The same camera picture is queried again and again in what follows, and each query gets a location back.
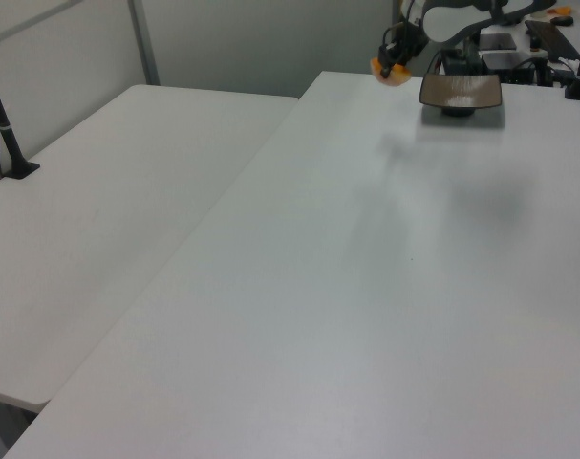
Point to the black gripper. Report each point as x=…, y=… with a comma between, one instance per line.
x=406, y=40

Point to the orange bread roll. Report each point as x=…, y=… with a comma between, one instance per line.
x=398, y=76

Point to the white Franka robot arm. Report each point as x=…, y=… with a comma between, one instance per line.
x=454, y=16

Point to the brown square ceramic plate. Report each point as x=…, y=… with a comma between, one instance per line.
x=461, y=88

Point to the black electronics box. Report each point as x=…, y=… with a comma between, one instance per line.
x=459, y=59

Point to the grey square tray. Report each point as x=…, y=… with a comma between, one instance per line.
x=505, y=59
x=498, y=41

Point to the black keyboard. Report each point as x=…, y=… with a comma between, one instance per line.
x=552, y=38

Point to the black computer mouse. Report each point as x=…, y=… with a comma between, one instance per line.
x=562, y=20

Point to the small orange object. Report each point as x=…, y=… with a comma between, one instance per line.
x=559, y=10

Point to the grey metal partition post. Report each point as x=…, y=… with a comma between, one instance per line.
x=145, y=43

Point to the black camera stand, white band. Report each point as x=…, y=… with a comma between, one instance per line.
x=5, y=129

